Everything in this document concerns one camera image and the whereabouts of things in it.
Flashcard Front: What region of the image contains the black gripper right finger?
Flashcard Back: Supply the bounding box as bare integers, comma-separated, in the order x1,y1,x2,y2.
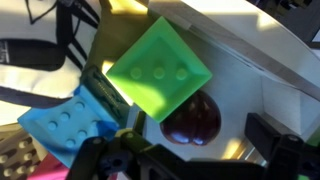
244,112,283,161

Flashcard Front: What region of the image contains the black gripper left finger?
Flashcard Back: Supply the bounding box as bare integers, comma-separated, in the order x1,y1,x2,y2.
133,110,148,137

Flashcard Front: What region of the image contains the dark purple toy plum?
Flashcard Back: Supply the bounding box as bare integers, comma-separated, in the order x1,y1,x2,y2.
159,90,223,147

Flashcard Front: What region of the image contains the wooden tray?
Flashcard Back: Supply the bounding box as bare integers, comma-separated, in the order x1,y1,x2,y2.
89,0,320,168

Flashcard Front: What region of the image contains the green dice cube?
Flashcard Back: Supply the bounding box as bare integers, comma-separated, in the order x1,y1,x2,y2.
105,15,214,124

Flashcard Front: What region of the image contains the blue dice cube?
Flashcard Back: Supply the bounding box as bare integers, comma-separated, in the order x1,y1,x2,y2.
17,64,131,169

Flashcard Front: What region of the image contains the grey studded cube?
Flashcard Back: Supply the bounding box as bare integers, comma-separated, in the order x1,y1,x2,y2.
0,128,42,180

